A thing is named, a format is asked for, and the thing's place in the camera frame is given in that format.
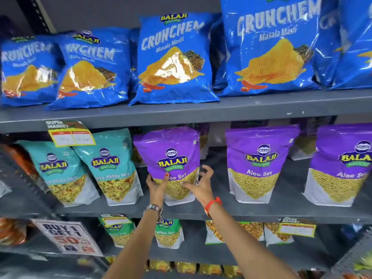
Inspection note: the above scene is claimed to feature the clear fried snack pouch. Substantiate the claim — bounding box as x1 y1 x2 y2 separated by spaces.
263 222 294 247
205 220 265 245

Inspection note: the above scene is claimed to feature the dark slotted shelf upright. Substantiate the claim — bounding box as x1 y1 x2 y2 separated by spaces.
14 0 57 35

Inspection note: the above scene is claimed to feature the purple snack pouch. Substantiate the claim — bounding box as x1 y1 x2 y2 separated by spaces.
302 123 372 207
133 127 201 207
288 117 338 161
225 124 300 204
199 124 210 160

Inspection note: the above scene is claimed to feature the person's left hand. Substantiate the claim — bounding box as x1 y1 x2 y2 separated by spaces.
146 172 170 207

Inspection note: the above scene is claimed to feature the silver wristwatch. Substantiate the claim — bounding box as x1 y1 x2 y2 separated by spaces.
143 204 163 223

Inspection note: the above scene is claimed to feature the person's right forearm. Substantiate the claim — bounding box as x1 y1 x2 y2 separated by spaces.
208 203 300 279

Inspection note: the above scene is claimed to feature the white red offer sign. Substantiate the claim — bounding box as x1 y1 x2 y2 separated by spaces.
30 219 104 257

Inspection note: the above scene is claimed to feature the teal snack mix pouch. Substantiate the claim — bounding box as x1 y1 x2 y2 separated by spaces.
72 128 144 207
16 139 100 207

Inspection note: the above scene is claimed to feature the person's left forearm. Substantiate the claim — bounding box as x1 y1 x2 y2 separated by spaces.
102 211 163 279

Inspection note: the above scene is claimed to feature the yellow green price label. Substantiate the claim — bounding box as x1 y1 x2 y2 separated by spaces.
98 213 133 227
277 217 317 238
43 120 96 148

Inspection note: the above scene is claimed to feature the red wrist thread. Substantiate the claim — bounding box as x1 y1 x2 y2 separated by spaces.
203 196 223 217

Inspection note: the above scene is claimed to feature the orange snack packet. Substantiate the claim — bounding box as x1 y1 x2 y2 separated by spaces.
0 217 31 247
0 143 40 179

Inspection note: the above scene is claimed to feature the person's right hand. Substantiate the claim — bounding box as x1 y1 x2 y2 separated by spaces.
180 164 217 205

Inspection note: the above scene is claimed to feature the green snack pouch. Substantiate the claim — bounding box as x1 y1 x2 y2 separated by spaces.
98 214 137 248
154 219 185 250

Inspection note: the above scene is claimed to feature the grey perforated shelf panel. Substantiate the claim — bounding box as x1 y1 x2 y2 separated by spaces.
328 238 372 279

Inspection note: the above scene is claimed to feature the row of blue chip bags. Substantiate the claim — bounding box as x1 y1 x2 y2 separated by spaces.
0 0 372 111

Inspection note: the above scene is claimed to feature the grey metal shelf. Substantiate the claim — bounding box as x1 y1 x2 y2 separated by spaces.
0 220 335 272
0 146 372 226
0 88 372 134

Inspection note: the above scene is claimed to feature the row of yellow packets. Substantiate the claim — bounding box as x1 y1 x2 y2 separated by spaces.
105 256 243 278

